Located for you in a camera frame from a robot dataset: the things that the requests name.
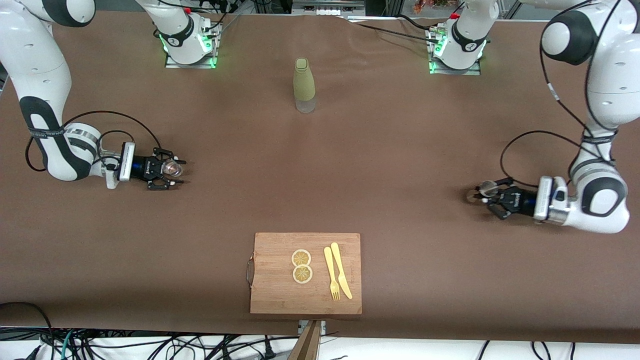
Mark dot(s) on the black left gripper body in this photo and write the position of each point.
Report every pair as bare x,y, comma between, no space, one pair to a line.
520,201

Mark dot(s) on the clear glass shaker cup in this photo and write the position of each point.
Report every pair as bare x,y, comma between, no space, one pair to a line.
173,167

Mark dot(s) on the brown table cover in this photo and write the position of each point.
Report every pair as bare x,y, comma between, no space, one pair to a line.
450,250

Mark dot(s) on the green sleeved glass bottle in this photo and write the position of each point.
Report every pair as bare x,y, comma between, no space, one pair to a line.
304,82

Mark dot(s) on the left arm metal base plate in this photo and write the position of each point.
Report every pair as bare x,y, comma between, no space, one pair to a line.
455,72

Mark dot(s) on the grey metal box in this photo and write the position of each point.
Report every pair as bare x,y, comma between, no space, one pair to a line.
327,7

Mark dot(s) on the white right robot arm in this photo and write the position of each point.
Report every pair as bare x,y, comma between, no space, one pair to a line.
35,65

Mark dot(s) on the metal bracket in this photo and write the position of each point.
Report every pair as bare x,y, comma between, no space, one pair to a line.
302,326

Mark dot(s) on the yellow plastic fork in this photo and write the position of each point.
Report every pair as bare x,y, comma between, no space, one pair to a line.
329,265

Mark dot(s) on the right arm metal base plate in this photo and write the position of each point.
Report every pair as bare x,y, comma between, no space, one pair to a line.
190,66

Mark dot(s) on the steel jigger measuring cup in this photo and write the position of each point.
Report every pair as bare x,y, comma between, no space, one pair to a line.
486,189

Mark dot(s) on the lemon slice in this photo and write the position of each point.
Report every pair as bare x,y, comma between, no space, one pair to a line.
301,258
302,274

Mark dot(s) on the wooden post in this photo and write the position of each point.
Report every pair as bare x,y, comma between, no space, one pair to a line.
307,347

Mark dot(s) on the yellow plastic knife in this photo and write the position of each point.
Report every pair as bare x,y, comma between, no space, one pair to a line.
340,270

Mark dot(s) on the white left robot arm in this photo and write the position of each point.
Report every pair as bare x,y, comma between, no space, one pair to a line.
610,75

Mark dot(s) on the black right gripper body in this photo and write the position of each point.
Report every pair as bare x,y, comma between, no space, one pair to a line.
143,168

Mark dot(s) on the wooden cutting board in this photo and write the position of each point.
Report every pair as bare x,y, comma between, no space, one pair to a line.
272,290

